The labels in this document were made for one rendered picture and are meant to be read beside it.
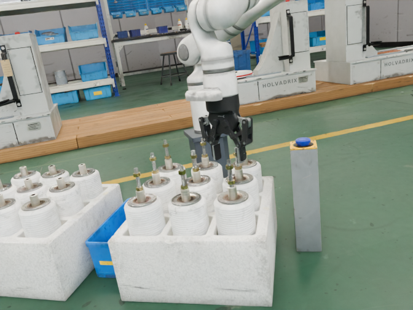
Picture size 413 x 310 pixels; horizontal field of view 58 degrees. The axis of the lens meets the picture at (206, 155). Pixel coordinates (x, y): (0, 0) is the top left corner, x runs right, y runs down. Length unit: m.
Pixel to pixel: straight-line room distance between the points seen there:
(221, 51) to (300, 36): 2.45
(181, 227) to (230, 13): 0.49
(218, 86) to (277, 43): 2.47
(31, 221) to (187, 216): 0.43
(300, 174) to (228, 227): 0.27
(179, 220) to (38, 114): 2.05
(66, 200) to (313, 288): 0.72
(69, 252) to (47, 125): 1.77
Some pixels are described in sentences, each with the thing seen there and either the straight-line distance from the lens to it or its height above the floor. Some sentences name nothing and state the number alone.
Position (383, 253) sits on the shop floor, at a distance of 1.17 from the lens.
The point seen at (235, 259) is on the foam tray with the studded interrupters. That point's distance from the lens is 0.90.
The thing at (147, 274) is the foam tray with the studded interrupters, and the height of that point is 0.09.
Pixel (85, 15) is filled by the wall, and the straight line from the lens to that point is 9.13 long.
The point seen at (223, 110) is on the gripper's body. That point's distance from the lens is 0.80.
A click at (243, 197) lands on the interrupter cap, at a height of 0.25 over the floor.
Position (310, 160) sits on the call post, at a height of 0.28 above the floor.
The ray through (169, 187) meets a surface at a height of 0.24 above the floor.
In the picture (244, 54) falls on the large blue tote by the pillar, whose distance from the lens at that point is 5.46.
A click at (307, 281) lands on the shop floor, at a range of 1.04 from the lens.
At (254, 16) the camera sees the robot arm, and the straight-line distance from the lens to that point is 1.12.
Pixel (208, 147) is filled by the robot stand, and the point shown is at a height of 0.25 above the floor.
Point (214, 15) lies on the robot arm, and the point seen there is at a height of 0.66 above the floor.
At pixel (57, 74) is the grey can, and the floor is 0.40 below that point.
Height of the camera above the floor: 0.63
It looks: 17 degrees down
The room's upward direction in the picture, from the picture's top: 8 degrees counter-clockwise
